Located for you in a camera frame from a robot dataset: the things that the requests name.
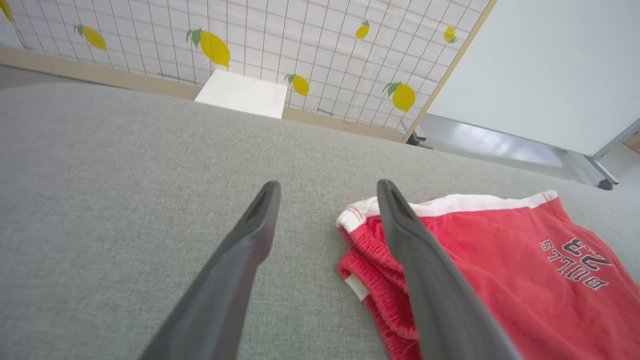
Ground white box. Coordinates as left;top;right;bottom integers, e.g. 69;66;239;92
194;68;289;120

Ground grey metal board stand leg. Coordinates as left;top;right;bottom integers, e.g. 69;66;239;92
582;118;640;191

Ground lemon print partition screen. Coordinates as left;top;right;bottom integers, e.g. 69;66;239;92
0;0;499;144

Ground red shorts with white trim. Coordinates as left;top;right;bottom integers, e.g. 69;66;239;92
335;189;640;360

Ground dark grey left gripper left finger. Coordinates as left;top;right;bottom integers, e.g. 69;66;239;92
138;180;282;360

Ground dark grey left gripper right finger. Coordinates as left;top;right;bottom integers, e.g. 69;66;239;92
376;179;522;360

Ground grey metal partition foot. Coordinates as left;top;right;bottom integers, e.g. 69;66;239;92
406;124;432;149

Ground white partition board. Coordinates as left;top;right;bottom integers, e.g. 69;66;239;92
426;0;640;157

